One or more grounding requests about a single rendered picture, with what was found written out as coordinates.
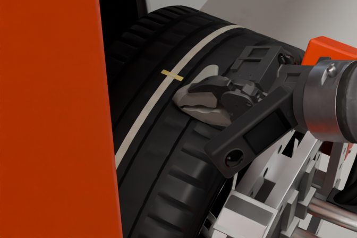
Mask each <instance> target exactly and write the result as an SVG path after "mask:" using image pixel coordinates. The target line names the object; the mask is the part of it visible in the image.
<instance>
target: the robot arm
mask: <svg viewBox="0 0 357 238"><path fill-rule="evenodd" d="M254 49H268V50H254ZM281 56H282V57H281ZM291 57H292V58H294V60H293V61H292V60H291ZM282 58H284V60H285V63H284V62H283V60H282ZM294 63H296V65H294ZM231 71H232V72H233V74H232V76H231V77H230V79H228V78H227V77H223V76H220V75H218V66H217V65H209V66H207V67H206V68H204V69H203V70H202V71H201V72H200V73H199V74H198V75H197V77H196V78H195V79H194V80H193V81H192V82H191V83H190V84H188V85H186V86H184V87H182V88H180V89H179V90H178V91H177V92H176V93H175V95H174V96H173V98H172V100H173V101H174V103H175V105H176V106H177V107H178V108H179V109H181V110H182V111H184V112H185V113H187V114H189V115H191V116H193V117H194V118H196V119H198V120H200V121H202V122H205V123H207V124H209V125H210V126H212V127H215V128H217V129H220V130H222V131H221V132H220V133H219V134H217V135H216V136H215V137H213V138H212V139H211V140H210V141H208V142H207V143H206V144H205V145H204V147H203V149H204V151H205V153H206V154H207V155H208V157H209V158H210V159H211V161H212V162H213V163H214V164H215V166H216V167H217V168H218V170H219V171H220V172H221V173H222V175H223V176H224V177H225V178H231V177H232V176H234V175H235V174H236V173H237V172H239V171H240V170H241V169H243V168H244V167H245V166H246V165H247V164H249V163H250V162H252V161H253V160H254V159H255V158H257V157H258V156H259V155H261V154H262V153H263V152H264V151H265V150H267V149H268V148H269V147H271V146H272V145H273V144H274V143H276V142H277V141H278V140H279V139H281V138H282V137H283V136H284V135H286V134H287V133H289V132H290V131H291V130H292V129H294V128H295V127H296V126H297V125H299V126H300V127H301V128H303V129H304V130H307V131H310V133H311V134H312V135H313V136H314V137H315V138H316V139H318V140H321V141H330V142H341V143H352V144H354V143H355V144H357V60H341V59H331V58H330V57H322V56H320V57H319V59H318V60H317V62H316V64H315V65H298V63H297V62H295V57H294V56H292V55H287V54H285V52H284V50H283V48H282V46H246V47H245V49H244V51H243V52H242V54H241V55H240V57H238V58H237V59H236V61H235V62H234V64H233V65H232V67H231Z"/></svg>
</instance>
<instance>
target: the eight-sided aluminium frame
mask: <svg viewBox="0 0 357 238"><path fill-rule="evenodd" d="M295 131H298V132H300V133H303V134H305V136H304V138H303V139H302V141H301V143H300V144H299V146H298V148H297V149H296V151H295V153H294V154H293V156H292V158H291V159H290V161H289V162H288V164H287V166H286V167H285V169H284V171H283V172H282V174H281V176H280V178H279V179H278V181H277V183H276V184H275V186H274V188H273V189H272V191H271V193H270V194H269V196H268V198H267V199H266V201H265V203H262V202H260V201H258V200H256V199H254V198H255V196H256V194H257V193H258V191H259V189H260V188H261V186H262V185H263V183H264V178H265V176H266V175H267V173H268V171H269V170H270V168H271V167H272V165H273V163H274V161H275V160H276V158H277V157H278V155H279V153H280V154H282V152H283V150H284V149H285V147H286V145H287V144H288V142H289V140H290V139H291V137H292V135H293V134H294V132H295ZM324 143H325V141H321V140H318V139H316V138H315V137H314V136H313V135H312V134H311V133H310V131H307V130H304V129H303V128H301V127H300V126H299V125H297V126H296V127H295V128H294V129H292V130H291V131H290V132H289V133H287V134H286V135H284V136H283V137H282V138H281V139H279V140H278V141H277V142H276V143H274V144H273V145H272V146H271V147H269V148H268V149H267V150H265V151H264V152H263V153H262V154H261V155H259V156H258V157H257V158H255V159H254V160H253V162H252V163H251V165H250V166H249V168H248V169H247V171H246V173H245V174H244V175H243V177H242V179H241V180H240V182H239V184H238V185H237V187H236V188H235V190H234V189H232V190H231V191H230V193H229V195H228V197H227V199H226V201H225V203H224V205H223V207H222V209H221V211H220V213H219V215H218V217H217V219H216V221H215V223H214V225H213V229H214V232H213V235H212V237H211V238H271V236H272V233H273V231H274V229H275V227H276V225H277V223H278V221H279V219H280V217H281V214H282V212H283V210H284V209H285V207H286V205H287V203H288V201H289V199H290V197H291V196H292V194H293V192H294V190H295V189H296V188H297V186H298V184H299V182H300V181H301V179H302V177H303V176H304V174H305V172H306V170H307V168H308V166H309V165H310V163H311V161H312V160H315V161H316V165H315V168H314V174H313V178H312V183H311V187H313V188H316V189H317V190H316V195H315V197H316V198H319V199H321V200H323V201H326V199H327V197H328V196H329V194H330V192H331V190H332V188H337V189H338V186H339V184H340V181H341V179H340V178H339V177H340V175H341V171H342V167H343V163H344V159H345V155H346V151H347V147H348V143H341V142H333V146H332V149H331V154H330V158H329V163H328V167H327V172H324V171H321V170H319V165H320V160H321V155H322V151H323V147H324ZM323 221H324V220H323V219H320V218H318V217H316V216H312V217H311V220H310V223H309V225H308V228H307V231H309V232H311V233H313V234H315V235H318V233H319V231H320V228H321V226H322V223H323Z"/></svg>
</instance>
